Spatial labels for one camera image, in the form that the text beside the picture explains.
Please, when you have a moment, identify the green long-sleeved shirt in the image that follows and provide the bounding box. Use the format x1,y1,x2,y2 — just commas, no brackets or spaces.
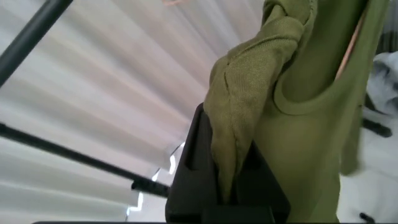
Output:
203,0,391,224

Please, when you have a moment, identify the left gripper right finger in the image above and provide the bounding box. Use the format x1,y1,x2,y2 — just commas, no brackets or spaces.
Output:
233,141,292,223

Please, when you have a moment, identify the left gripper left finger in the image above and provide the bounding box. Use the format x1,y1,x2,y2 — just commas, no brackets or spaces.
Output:
164,102,223,223

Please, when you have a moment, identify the white curtain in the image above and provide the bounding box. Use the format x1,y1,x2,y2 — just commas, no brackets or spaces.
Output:
0,0,265,224

